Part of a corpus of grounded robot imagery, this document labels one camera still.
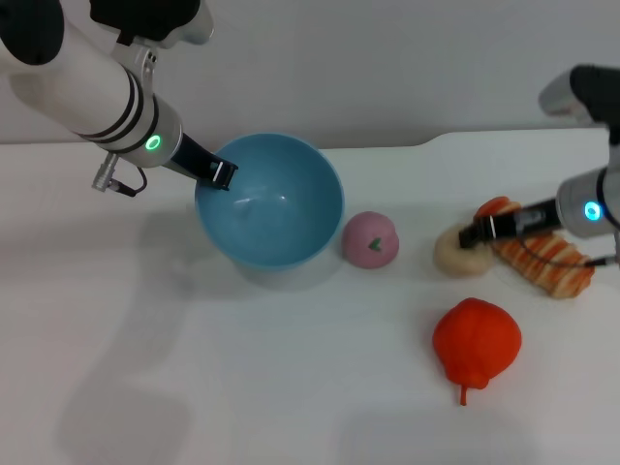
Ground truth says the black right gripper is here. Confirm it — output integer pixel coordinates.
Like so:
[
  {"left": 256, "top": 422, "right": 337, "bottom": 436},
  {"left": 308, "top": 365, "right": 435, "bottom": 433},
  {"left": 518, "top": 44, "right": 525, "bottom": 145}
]
[{"left": 456, "top": 197, "right": 566, "bottom": 251}]

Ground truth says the pink peach-shaped pastry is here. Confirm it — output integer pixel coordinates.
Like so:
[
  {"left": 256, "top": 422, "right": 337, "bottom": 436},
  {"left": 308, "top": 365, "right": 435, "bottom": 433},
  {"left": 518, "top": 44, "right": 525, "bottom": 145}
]
[{"left": 341, "top": 210, "right": 402, "bottom": 270}]

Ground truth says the arm cable with connector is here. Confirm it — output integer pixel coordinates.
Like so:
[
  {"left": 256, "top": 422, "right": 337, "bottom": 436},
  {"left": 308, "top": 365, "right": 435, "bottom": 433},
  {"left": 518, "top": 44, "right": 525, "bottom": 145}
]
[
  {"left": 91, "top": 153, "right": 148, "bottom": 198},
  {"left": 511, "top": 235, "right": 620, "bottom": 269}
]

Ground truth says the right arm cable with connector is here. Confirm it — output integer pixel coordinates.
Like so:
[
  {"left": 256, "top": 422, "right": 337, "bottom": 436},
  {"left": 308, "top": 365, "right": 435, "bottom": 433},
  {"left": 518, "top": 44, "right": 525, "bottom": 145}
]
[{"left": 511, "top": 235, "right": 620, "bottom": 269}]

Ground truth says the striped orange bread roll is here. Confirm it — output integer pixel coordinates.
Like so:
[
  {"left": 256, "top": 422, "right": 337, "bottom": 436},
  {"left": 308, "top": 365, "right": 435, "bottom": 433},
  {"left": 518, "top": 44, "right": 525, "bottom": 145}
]
[{"left": 473, "top": 195, "right": 597, "bottom": 300}]

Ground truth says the blue bowl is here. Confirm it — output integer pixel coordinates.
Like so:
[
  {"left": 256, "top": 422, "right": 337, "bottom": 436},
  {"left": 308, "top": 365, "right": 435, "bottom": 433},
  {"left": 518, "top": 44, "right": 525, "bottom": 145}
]
[{"left": 194, "top": 132, "right": 347, "bottom": 269}]

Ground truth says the red pear-shaped toy fruit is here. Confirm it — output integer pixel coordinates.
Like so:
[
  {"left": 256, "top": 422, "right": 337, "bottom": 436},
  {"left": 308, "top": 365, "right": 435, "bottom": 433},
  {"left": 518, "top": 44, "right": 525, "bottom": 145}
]
[{"left": 432, "top": 296, "right": 523, "bottom": 407}]

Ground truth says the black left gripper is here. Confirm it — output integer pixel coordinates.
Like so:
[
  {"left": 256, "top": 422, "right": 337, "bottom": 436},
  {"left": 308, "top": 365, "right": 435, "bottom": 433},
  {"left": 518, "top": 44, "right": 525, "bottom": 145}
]
[{"left": 164, "top": 133, "right": 240, "bottom": 192}]

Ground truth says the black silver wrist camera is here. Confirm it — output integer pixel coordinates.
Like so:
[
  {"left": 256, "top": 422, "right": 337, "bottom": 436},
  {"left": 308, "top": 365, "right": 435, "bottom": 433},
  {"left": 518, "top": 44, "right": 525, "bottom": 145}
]
[
  {"left": 88, "top": 0, "right": 215, "bottom": 50},
  {"left": 538, "top": 63, "right": 620, "bottom": 146}
]

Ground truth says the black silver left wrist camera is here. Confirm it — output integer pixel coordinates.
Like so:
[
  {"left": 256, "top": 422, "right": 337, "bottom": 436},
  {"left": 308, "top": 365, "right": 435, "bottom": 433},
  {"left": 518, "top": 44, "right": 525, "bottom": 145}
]
[{"left": 88, "top": 0, "right": 215, "bottom": 50}]

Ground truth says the beige egg yolk pastry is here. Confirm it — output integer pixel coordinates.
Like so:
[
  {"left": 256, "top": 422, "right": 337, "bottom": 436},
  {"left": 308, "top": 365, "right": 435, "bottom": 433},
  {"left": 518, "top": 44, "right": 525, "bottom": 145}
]
[{"left": 432, "top": 223, "right": 492, "bottom": 278}]

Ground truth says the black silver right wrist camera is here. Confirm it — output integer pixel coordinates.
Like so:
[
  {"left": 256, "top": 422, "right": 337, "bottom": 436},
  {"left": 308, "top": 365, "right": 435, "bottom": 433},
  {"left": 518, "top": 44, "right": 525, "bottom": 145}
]
[{"left": 538, "top": 63, "right": 620, "bottom": 146}]

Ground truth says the left arm cable with connector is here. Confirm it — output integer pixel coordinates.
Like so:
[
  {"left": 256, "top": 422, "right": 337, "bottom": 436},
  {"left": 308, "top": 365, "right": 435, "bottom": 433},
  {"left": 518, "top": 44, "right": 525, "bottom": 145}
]
[{"left": 91, "top": 153, "right": 148, "bottom": 198}]

